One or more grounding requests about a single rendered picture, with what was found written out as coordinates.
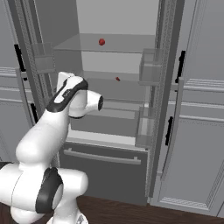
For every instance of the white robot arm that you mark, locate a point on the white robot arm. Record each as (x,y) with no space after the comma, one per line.
(43,137)

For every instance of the glass fridge shelf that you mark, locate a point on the glass fridge shelf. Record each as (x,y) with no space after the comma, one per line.
(125,43)
(128,87)

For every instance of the red strawberry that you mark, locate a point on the red strawberry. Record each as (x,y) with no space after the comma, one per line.
(117,78)

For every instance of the grey right fridge door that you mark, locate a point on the grey right fridge door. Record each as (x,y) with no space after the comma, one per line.
(167,43)

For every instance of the grey fridge door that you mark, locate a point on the grey fridge door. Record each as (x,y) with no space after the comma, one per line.
(27,26)
(167,43)

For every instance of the grey fridge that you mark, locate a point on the grey fridge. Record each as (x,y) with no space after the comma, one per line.
(116,17)

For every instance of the grey left fridge door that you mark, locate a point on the grey left fridge door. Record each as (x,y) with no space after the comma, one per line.
(27,26)

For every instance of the grey crisper drawer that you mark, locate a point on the grey crisper drawer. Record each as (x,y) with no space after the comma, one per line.
(116,124)

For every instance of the clear door bin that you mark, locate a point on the clear door bin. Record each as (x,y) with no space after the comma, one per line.
(145,129)
(150,68)
(43,59)

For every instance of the grey freezer drawer front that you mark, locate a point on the grey freezer drawer front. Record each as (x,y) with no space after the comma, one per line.
(116,178)

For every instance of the red round fruit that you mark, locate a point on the red round fruit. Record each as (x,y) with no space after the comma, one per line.
(101,41)

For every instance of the grey cupboard run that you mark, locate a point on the grey cupboard run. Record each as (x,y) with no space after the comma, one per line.
(8,116)
(201,131)

